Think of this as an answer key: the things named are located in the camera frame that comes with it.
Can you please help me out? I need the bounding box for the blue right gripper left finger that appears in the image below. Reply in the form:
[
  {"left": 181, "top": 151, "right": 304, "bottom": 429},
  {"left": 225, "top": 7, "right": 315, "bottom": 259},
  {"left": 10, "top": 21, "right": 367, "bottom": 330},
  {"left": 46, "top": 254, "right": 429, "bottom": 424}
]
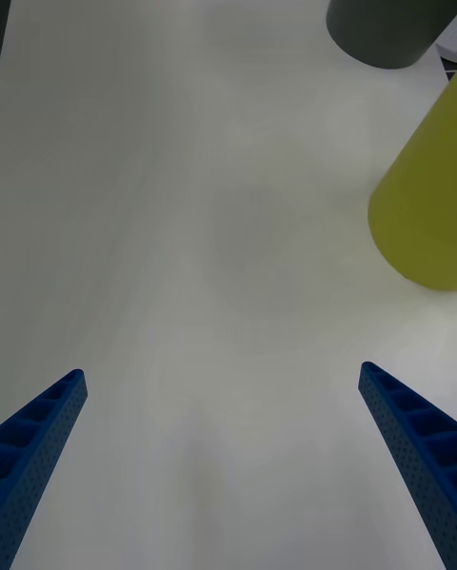
[{"left": 0, "top": 368, "right": 89, "bottom": 570}]

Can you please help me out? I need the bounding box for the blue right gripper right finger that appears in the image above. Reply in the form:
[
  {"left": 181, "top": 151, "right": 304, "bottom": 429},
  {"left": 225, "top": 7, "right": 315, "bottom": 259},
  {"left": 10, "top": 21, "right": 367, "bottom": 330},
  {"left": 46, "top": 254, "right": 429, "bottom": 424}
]
[{"left": 357, "top": 361, "right": 457, "bottom": 570}]

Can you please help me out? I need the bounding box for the yellow-green plastic waste bin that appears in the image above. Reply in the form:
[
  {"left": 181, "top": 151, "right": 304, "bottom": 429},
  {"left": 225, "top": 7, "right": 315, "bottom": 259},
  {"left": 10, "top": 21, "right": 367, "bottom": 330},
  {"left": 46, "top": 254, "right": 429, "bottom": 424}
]
[{"left": 367, "top": 72, "right": 457, "bottom": 292}]

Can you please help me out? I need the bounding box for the grey plastic waste bin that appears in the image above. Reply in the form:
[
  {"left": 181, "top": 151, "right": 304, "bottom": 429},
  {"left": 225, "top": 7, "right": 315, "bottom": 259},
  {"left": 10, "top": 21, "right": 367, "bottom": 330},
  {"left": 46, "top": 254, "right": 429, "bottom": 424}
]
[{"left": 325, "top": 0, "right": 457, "bottom": 70}]

